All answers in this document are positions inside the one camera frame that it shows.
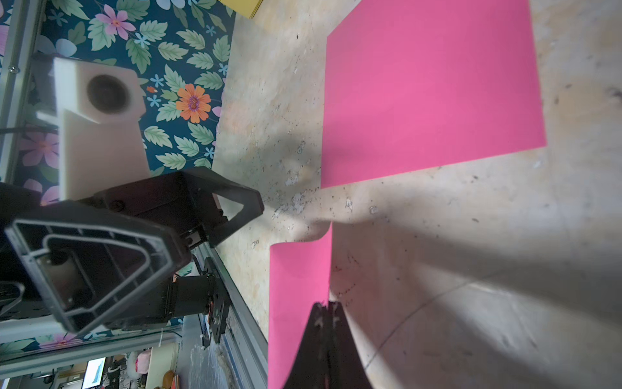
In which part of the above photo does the pink square paper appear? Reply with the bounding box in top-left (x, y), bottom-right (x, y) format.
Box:
top-left (267, 228), bottom-right (333, 388)

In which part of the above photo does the small drawer cabinet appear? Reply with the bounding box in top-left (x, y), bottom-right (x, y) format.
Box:
top-left (220, 0), bottom-right (262, 19)

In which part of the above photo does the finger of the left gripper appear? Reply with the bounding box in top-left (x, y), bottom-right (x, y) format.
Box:
top-left (4, 200), bottom-right (191, 335)
top-left (182, 167), bottom-right (265, 248)

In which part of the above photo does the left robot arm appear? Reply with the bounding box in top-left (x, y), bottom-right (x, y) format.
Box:
top-left (1, 167), bottom-right (264, 336)

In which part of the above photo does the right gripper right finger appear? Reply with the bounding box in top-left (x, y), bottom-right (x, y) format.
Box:
top-left (330, 301), bottom-right (373, 389)

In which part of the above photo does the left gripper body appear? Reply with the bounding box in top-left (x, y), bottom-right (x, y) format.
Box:
top-left (0, 169), bottom-right (215, 332)

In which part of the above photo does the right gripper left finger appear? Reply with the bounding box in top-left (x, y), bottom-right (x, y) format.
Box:
top-left (283, 301), bottom-right (334, 389)

